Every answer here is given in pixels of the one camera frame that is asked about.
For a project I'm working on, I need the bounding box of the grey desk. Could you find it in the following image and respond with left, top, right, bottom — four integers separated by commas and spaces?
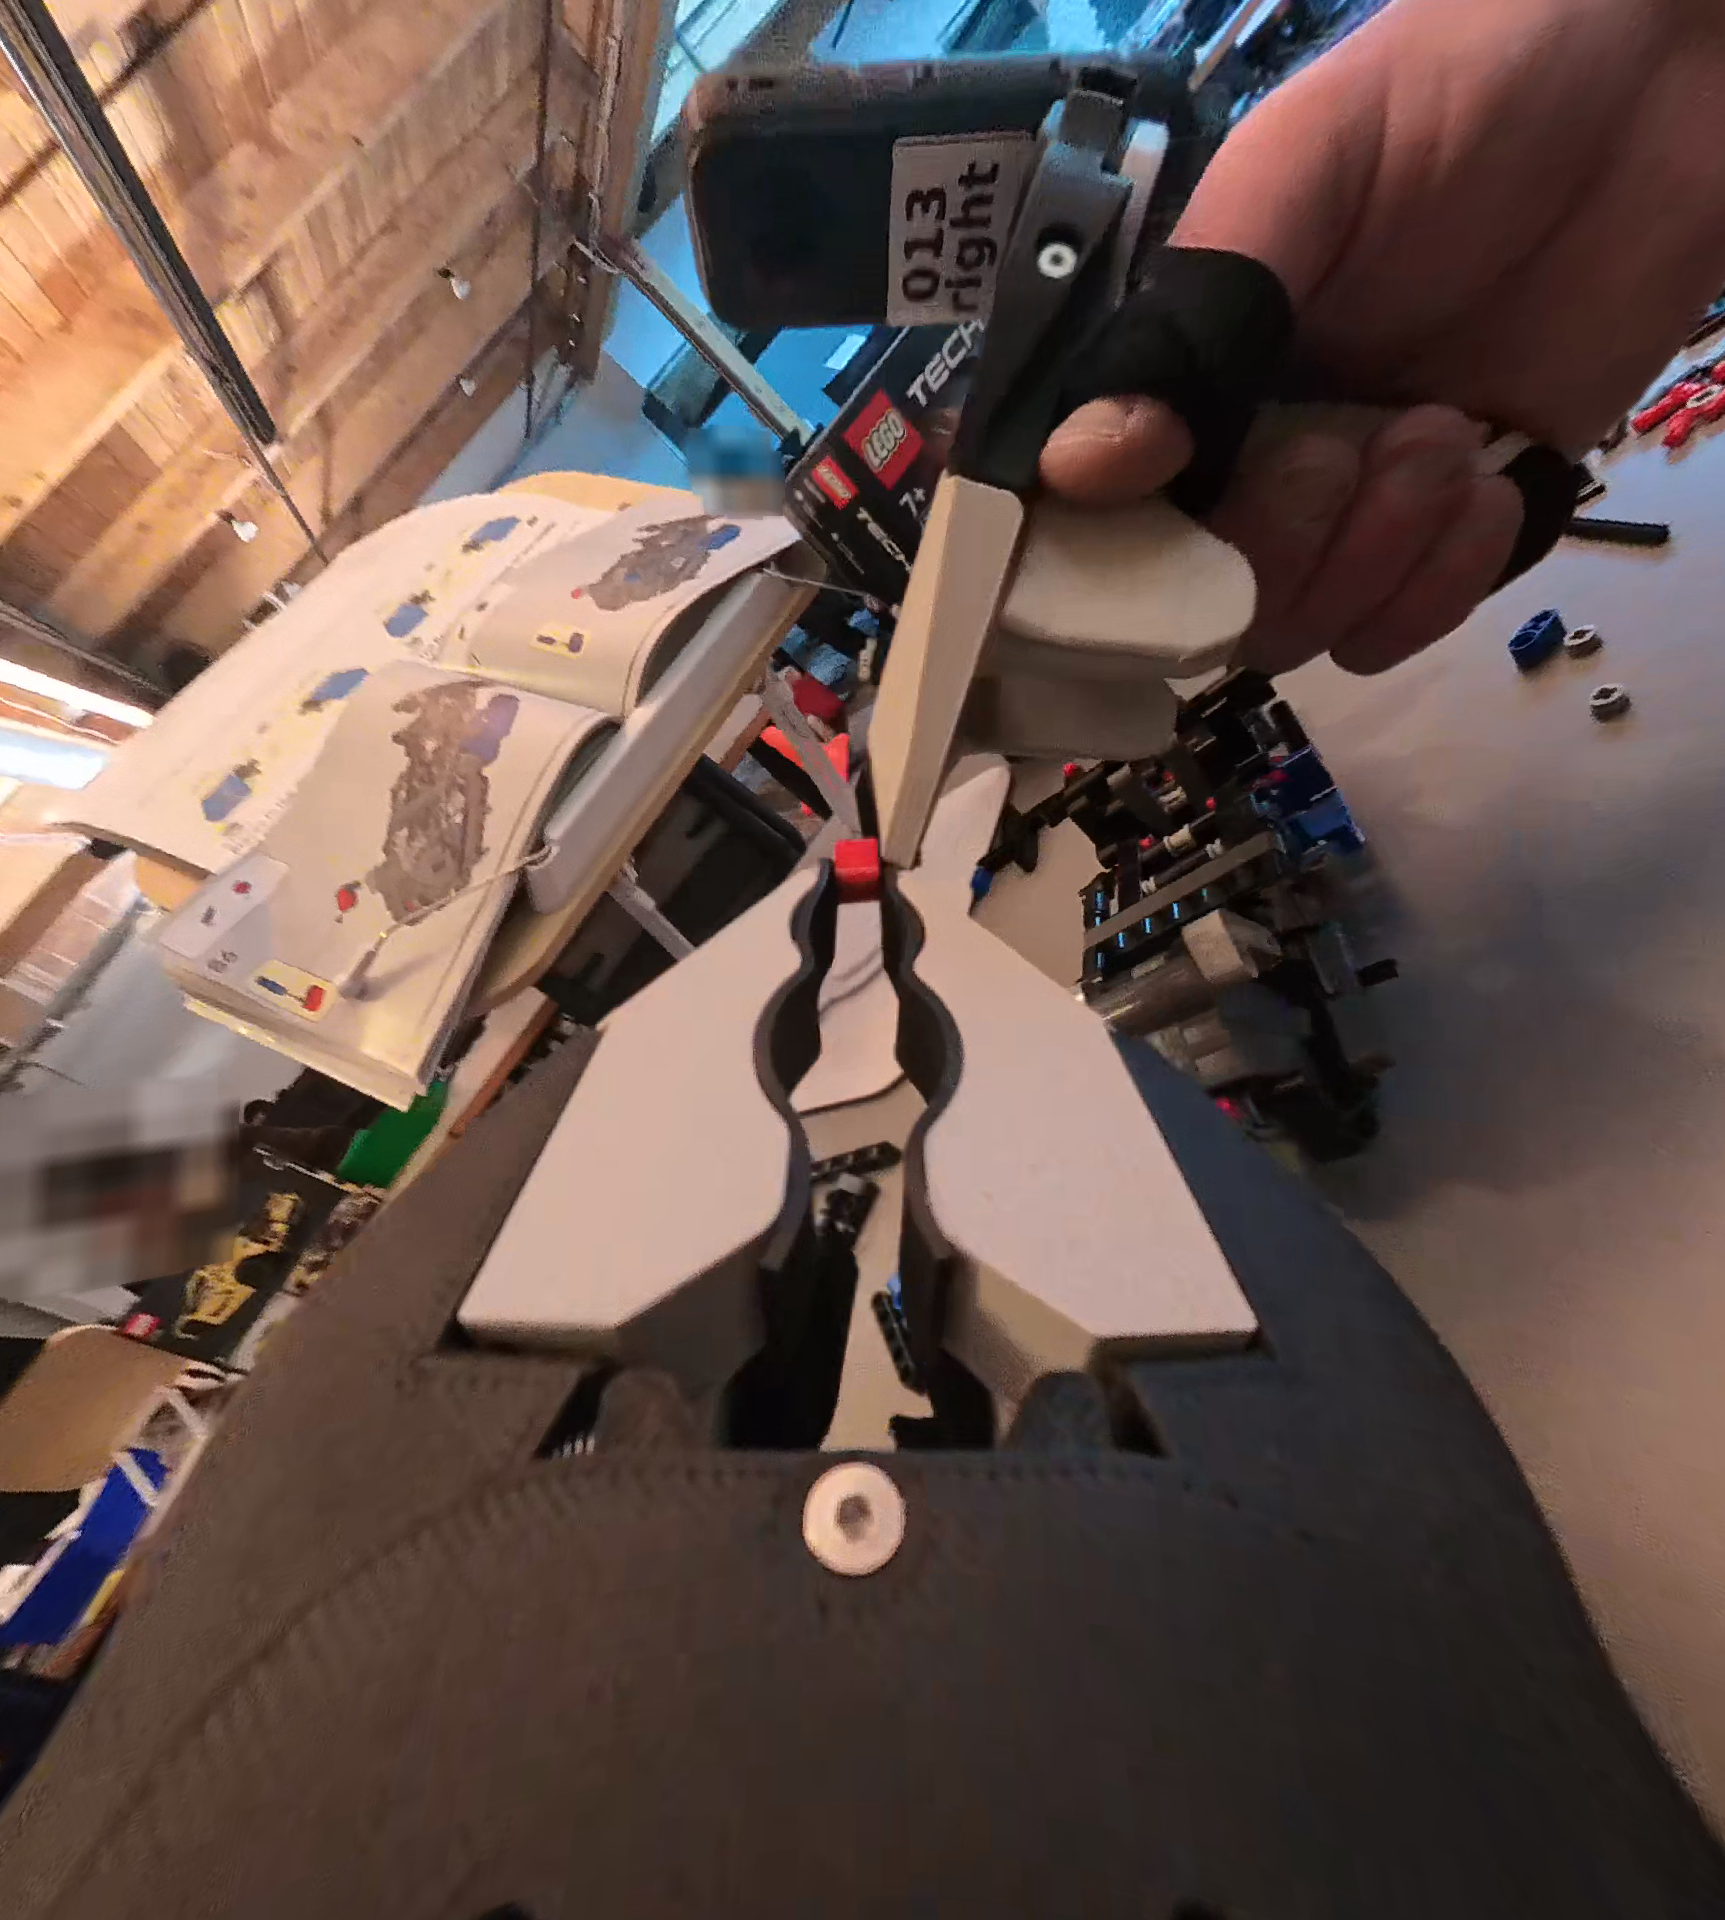
936, 270, 1725, 1920

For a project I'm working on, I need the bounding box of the green object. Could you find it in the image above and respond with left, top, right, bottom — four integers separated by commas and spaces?
335, 1079, 450, 1187

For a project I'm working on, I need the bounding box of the pile of small brick pieces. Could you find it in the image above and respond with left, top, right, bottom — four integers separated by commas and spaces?
1626, 240, 1725, 451

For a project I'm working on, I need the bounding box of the toy set box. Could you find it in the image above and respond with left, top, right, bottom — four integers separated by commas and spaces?
784, 321, 986, 602

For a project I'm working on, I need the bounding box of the instruction booklet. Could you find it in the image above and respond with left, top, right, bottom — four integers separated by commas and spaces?
52, 485, 804, 1112

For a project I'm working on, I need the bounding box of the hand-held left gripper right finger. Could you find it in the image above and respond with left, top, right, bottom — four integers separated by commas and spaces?
877, 875, 1261, 1422

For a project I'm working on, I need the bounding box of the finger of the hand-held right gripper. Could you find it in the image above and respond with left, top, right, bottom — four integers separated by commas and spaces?
867, 474, 1265, 871
949, 655, 1212, 764

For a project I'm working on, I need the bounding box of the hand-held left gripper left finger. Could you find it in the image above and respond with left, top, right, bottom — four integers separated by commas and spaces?
455, 866, 837, 1415

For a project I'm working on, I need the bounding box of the toy brick vehicle chassis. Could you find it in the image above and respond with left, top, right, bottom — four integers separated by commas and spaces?
974, 666, 1405, 1163

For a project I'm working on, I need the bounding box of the person's right hand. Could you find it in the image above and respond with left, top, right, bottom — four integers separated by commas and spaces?
1036, 0, 1725, 680

